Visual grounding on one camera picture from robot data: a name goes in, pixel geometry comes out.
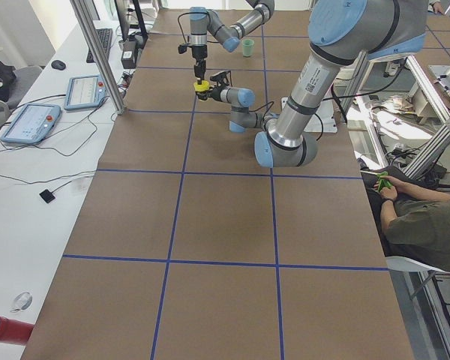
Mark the yellow plastic cup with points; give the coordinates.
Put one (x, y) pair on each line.
(204, 87)

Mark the small black square device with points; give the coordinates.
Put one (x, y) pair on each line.
(47, 196)

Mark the person's hand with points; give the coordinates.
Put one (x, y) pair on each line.
(392, 193)

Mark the green handheld object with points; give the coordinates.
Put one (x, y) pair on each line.
(382, 181)

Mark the teach pendant tablet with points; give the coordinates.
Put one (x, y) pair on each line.
(84, 92)
(32, 124)

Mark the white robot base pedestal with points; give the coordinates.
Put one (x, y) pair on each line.
(323, 120)

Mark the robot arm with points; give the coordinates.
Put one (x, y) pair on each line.
(338, 32)
(204, 22)

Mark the clear tape roll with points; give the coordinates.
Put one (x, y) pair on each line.
(21, 302)

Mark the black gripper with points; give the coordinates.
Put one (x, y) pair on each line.
(198, 55)
(214, 94)

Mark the red cylinder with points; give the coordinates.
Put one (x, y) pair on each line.
(15, 332)

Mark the black power adapter box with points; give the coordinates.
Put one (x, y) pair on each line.
(129, 54)

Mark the near teach pendant tablet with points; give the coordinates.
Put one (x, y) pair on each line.
(32, 124)

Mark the black computer mouse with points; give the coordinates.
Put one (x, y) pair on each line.
(58, 65)

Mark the seated person in green shirt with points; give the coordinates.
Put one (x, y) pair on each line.
(416, 225)

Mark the green plastic cup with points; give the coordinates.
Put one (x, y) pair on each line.
(247, 47)

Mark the far teach pendant tablet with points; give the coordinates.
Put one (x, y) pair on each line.
(84, 92)

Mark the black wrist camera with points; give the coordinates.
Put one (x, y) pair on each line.
(183, 48)
(222, 77)

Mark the aluminium frame post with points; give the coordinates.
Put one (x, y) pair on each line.
(87, 26)

